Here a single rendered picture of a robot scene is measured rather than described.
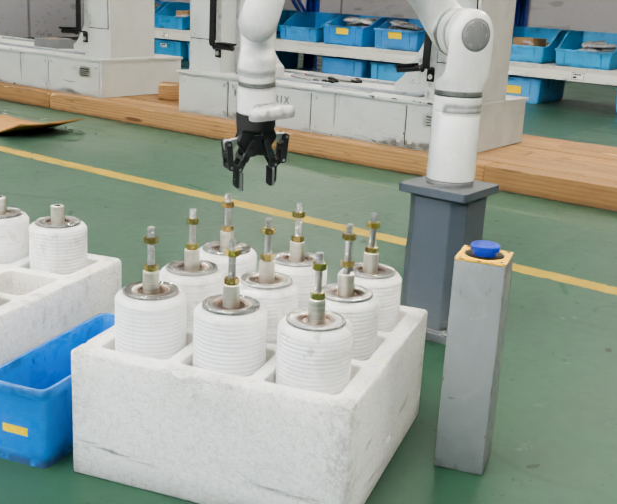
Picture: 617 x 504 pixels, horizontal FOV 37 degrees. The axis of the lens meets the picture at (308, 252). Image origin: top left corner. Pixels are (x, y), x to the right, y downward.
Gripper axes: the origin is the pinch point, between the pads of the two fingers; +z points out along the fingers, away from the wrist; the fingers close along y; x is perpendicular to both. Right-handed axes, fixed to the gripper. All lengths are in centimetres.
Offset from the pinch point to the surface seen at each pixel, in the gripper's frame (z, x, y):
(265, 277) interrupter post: -5, 48, 24
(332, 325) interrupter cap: -7, 66, 25
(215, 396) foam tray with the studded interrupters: 2, 61, 38
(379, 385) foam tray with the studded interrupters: 3, 68, 18
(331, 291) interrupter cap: -5, 55, 18
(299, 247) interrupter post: -5.1, 40.6, 14.3
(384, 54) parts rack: 78, -374, -308
